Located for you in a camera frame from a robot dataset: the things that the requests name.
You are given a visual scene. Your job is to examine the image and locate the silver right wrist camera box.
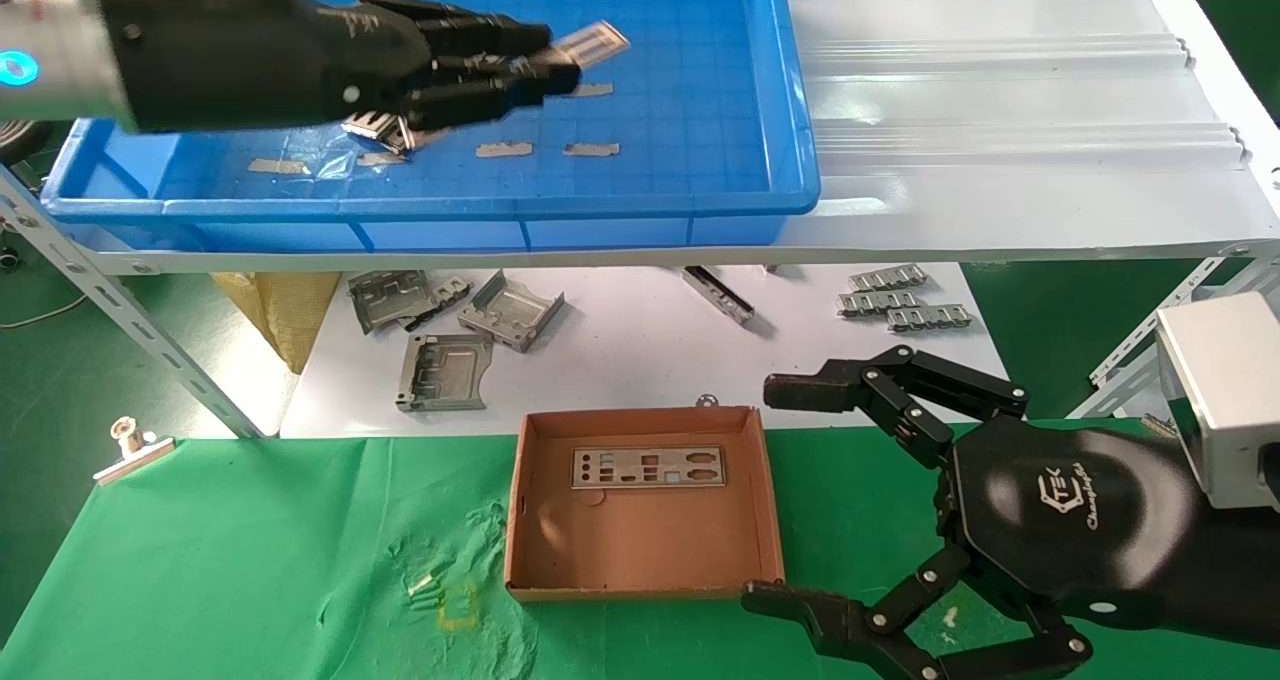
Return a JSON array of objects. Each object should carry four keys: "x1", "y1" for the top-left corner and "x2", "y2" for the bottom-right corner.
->
[{"x1": 1155, "y1": 292, "x2": 1280, "y2": 511}]

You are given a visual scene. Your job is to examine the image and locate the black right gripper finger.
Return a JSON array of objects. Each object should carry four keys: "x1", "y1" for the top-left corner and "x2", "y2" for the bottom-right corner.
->
[
  {"x1": 742, "y1": 545, "x2": 1093, "y2": 680},
  {"x1": 763, "y1": 345, "x2": 1029, "y2": 471}
]

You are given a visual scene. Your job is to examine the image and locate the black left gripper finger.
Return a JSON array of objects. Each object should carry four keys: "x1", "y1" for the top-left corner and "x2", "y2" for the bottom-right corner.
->
[
  {"x1": 358, "y1": 0, "x2": 553, "y2": 61},
  {"x1": 400, "y1": 57, "x2": 583, "y2": 131}
]

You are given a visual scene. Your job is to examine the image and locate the stamped grey metal plate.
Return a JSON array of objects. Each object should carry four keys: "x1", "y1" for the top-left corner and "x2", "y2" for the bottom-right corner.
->
[{"x1": 395, "y1": 333, "x2": 495, "y2": 413}]

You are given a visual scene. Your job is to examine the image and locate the toothed grey metal strip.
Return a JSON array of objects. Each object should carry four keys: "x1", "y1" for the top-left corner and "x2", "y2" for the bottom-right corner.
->
[
  {"x1": 836, "y1": 290, "x2": 923, "y2": 318},
  {"x1": 886, "y1": 304, "x2": 975, "y2": 334},
  {"x1": 848, "y1": 264, "x2": 928, "y2": 293}
]

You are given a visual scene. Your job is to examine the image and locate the black coiled round object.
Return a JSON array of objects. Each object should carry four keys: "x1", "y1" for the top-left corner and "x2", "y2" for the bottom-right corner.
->
[{"x1": 0, "y1": 120, "x2": 56, "y2": 166}]

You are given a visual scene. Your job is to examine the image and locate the shallow brown cardboard box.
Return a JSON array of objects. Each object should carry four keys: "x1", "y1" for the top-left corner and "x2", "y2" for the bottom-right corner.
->
[{"x1": 503, "y1": 405, "x2": 787, "y2": 602}]

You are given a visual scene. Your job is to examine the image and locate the white corrugated shelf board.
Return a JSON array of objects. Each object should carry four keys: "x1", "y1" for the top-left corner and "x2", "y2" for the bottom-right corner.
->
[{"x1": 60, "y1": 0, "x2": 1280, "y2": 276}]

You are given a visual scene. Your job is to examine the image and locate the green cloth mat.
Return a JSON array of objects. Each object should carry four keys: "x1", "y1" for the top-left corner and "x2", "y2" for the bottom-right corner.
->
[{"x1": 0, "y1": 415, "x2": 1280, "y2": 680}]

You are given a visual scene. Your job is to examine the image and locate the white cable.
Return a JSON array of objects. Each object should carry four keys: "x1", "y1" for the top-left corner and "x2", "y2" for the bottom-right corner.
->
[{"x1": 0, "y1": 293, "x2": 91, "y2": 331}]

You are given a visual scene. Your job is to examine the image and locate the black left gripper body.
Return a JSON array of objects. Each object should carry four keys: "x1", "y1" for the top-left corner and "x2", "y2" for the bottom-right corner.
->
[{"x1": 95, "y1": 0, "x2": 433, "y2": 133}]

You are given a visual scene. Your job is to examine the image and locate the narrow grey metal strip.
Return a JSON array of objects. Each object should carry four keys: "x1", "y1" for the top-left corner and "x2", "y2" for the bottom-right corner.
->
[{"x1": 682, "y1": 266, "x2": 756, "y2": 327}]

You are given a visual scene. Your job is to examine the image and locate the silver metal IO shield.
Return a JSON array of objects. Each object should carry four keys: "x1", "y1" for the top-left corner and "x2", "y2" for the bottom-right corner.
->
[
  {"x1": 342, "y1": 110, "x2": 453, "y2": 156},
  {"x1": 546, "y1": 20, "x2": 631, "y2": 66}
]

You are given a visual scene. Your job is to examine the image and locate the blue plastic tray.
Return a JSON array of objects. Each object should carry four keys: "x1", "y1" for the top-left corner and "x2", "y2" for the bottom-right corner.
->
[{"x1": 42, "y1": 0, "x2": 821, "y2": 253}]

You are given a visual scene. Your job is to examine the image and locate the silver binder clip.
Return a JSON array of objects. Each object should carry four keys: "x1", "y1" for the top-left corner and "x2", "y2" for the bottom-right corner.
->
[{"x1": 93, "y1": 416, "x2": 176, "y2": 487}]

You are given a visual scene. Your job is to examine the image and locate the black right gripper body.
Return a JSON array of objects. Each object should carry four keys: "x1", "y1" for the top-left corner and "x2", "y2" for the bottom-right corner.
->
[{"x1": 935, "y1": 415, "x2": 1280, "y2": 651}]

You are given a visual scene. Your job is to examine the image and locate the grey metal tray bracket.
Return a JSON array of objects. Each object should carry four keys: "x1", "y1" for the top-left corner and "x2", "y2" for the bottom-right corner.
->
[{"x1": 457, "y1": 270, "x2": 566, "y2": 353}]

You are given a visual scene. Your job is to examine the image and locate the flat silver IO shield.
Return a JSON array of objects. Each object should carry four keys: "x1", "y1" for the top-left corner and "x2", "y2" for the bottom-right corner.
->
[{"x1": 570, "y1": 446, "x2": 727, "y2": 489}]

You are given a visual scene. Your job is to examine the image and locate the perforated grey metal shelf strut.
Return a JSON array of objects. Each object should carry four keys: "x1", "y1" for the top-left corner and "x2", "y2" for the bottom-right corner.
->
[
  {"x1": 1088, "y1": 250, "x2": 1263, "y2": 386},
  {"x1": 1070, "y1": 265, "x2": 1280, "y2": 421},
  {"x1": 0, "y1": 165, "x2": 266, "y2": 439}
]

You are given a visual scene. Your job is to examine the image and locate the white paper sheet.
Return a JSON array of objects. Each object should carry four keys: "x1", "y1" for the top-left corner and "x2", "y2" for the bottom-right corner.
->
[{"x1": 280, "y1": 263, "x2": 1026, "y2": 439}]

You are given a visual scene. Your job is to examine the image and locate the yellow woven sack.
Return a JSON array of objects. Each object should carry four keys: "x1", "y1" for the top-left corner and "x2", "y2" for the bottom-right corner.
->
[{"x1": 210, "y1": 272, "x2": 343, "y2": 374}]

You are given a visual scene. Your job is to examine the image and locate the folded grey metal bracket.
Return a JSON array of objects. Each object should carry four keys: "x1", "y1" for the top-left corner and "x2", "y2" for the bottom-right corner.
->
[{"x1": 347, "y1": 270, "x2": 441, "y2": 336}]

